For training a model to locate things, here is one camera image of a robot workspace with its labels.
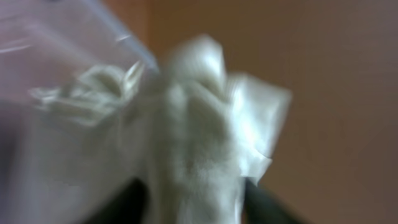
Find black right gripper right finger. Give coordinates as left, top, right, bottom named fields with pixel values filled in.
left=244, top=179, right=305, bottom=224

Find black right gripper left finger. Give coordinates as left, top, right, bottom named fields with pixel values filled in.
left=83, top=179, right=149, bottom=224

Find cream cloth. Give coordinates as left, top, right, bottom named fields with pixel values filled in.
left=26, top=35, right=292, bottom=223

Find clear plastic storage bin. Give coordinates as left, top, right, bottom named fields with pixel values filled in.
left=1, top=1, right=157, bottom=224

